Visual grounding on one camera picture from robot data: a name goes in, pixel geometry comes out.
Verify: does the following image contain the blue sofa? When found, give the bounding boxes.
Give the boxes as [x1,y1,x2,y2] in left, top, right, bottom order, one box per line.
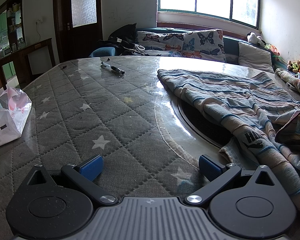
[89,27,276,68]

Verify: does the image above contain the butterfly print cushion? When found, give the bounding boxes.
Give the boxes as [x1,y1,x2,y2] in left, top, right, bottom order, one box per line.
[182,29,227,63]
[135,31,186,53]

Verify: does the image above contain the folded beige cloth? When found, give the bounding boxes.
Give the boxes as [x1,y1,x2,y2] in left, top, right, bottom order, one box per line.
[275,68,300,99]

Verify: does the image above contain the round black induction cooker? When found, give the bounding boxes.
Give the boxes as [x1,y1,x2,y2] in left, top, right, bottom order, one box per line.
[176,97,234,148]

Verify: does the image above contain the white pink plastic bag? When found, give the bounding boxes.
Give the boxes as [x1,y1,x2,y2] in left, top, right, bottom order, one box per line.
[0,86,32,148]

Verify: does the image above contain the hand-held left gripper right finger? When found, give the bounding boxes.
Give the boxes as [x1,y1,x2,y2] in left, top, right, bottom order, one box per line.
[186,154,278,206]

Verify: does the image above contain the white pillow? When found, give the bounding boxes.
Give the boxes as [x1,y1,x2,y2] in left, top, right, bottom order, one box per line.
[238,41,275,74]

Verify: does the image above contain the dark wooden glass door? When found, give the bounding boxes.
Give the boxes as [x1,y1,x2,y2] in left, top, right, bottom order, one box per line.
[52,0,103,61]

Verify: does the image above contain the blue beige striped towel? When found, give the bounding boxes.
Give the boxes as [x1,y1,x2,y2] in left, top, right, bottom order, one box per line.
[157,68,300,219]

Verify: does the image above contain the grey star quilted table cover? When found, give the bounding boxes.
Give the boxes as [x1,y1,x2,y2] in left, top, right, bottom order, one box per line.
[0,55,290,240]

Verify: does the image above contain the black clear pen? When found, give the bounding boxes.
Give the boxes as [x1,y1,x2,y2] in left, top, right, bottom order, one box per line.
[101,61,126,77]

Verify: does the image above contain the black bag pile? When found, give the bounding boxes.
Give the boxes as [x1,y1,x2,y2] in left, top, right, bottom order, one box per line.
[97,23,146,56]

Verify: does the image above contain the wooden glass cabinet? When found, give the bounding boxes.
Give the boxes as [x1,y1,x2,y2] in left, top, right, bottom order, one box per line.
[0,0,24,64]

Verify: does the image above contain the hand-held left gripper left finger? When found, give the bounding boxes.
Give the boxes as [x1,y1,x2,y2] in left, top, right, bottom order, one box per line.
[27,155,118,207]

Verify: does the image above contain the orange plush toy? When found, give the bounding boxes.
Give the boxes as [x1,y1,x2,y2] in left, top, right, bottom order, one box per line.
[265,44,281,57]

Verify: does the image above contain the dark wooden desk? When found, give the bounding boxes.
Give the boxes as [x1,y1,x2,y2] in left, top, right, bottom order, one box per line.
[0,38,56,86]

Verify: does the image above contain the panda plush toy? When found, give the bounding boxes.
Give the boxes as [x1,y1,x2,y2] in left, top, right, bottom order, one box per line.
[247,32,267,47]

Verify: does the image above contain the brown plush toys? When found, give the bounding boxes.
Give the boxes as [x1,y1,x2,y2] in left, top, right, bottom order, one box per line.
[287,59,300,74]

